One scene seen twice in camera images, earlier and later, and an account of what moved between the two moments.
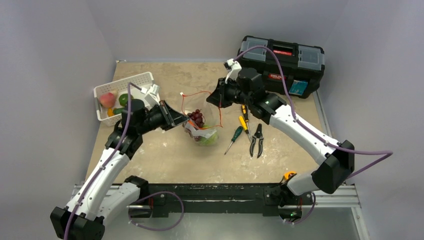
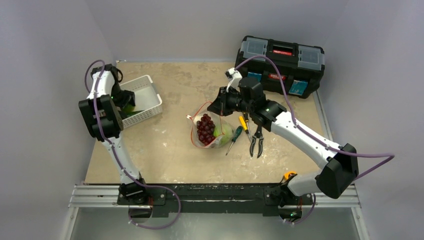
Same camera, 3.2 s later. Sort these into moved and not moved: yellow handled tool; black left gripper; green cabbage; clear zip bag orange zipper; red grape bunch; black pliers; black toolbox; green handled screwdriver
Moved: clear zip bag orange zipper; red grape bunch; green cabbage; black left gripper
Not moved: yellow handled tool; green handled screwdriver; black pliers; black toolbox
